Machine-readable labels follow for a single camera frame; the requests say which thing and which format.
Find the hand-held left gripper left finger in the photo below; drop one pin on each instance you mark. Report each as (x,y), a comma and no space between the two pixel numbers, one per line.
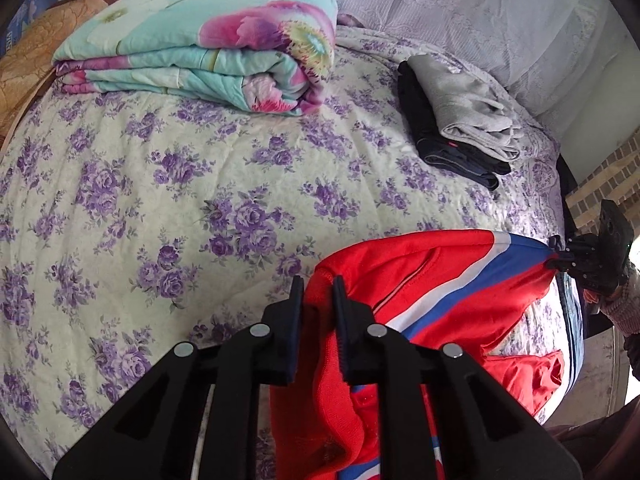
(296,310)

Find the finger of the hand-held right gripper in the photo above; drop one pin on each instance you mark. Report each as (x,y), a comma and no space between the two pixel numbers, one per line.
(572,245)
(567,264)

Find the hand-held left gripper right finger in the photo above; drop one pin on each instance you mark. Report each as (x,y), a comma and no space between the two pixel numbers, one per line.
(340,310)

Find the red jacket with stripes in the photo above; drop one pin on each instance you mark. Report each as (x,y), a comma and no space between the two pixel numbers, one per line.
(450,280)

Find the person's right forearm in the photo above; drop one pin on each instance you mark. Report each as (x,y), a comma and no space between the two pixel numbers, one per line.
(625,305)

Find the folded grey pants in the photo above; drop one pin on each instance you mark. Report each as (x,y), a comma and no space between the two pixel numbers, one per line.
(460,95)

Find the folded black pants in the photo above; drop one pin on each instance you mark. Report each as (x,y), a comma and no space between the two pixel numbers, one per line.
(425,125)

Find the person's right hand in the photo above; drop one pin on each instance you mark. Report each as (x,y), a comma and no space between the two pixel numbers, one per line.
(592,296)

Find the blue striped mattress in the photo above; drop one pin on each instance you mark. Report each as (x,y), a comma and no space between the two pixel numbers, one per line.
(574,320)

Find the purple floral bedsheet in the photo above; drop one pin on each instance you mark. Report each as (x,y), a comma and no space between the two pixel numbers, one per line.
(200,200)

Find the person's leg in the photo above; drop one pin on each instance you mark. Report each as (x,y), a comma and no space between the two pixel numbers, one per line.
(600,445)

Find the folded teal pink floral quilt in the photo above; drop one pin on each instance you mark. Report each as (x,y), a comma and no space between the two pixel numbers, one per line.
(200,45)

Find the white lace cover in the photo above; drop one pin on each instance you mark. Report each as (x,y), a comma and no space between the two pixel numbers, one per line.
(425,0)

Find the blue wall poster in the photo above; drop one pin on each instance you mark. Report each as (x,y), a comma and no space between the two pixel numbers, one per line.
(32,10)

